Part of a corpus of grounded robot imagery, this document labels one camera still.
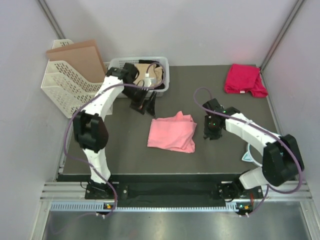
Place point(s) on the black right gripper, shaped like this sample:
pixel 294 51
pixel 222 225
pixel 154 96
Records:
pixel 207 133

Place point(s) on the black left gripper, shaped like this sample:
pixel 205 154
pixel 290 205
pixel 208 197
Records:
pixel 140 106

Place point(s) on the pink t shirt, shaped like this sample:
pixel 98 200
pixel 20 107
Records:
pixel 173 133

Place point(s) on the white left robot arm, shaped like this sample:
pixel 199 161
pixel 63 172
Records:
pixel 90 131

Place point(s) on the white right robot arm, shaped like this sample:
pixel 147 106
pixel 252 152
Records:
pixel 281 157

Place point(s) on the black garment in basket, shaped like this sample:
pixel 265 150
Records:
pixel 165 76

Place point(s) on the beige folded garment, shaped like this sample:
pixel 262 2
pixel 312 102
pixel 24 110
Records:
pixel 154 71

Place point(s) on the teal cat ear headphones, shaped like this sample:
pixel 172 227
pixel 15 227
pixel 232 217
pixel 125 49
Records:
pixel 248 157

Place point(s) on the red t shirt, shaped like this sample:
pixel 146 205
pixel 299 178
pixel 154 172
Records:
pixel 242 79

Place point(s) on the white plastic basket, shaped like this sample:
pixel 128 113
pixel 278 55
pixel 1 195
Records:
pixel 119 63

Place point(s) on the brown cardboard folder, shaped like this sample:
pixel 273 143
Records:
pixel 84 57

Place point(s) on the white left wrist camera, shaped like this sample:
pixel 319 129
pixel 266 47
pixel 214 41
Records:
pixel 147 81

